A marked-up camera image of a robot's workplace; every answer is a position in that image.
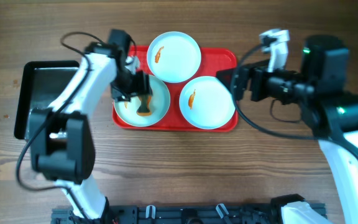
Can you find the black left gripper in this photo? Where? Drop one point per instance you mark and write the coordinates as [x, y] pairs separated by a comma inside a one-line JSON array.
[[143, 88]]

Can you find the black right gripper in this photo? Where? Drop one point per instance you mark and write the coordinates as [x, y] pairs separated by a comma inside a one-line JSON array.
[[245, 81]]

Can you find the white plate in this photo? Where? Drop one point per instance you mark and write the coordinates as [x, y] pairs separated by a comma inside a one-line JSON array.
[[206, 103], [159, 105], [174, 57]]

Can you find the orange green sponge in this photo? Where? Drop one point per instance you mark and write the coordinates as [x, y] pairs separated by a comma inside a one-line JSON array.
[[144, 108]]

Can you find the white plate back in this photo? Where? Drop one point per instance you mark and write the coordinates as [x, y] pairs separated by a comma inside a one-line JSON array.
[[174, 57]]

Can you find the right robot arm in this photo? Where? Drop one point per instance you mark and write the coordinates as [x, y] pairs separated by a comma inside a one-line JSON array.
[[326, 107]]

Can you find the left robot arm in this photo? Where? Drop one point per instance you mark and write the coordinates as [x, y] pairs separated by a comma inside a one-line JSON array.
[[60, 152]]

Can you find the red plastic tray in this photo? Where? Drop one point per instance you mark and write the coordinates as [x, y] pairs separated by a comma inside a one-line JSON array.
[[212, 60]]

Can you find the black water basin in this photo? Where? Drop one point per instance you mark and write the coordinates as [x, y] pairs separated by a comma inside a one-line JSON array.
[[42, 82]]

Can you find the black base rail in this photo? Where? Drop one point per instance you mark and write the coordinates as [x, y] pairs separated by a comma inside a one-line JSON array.
[[250, 213]]

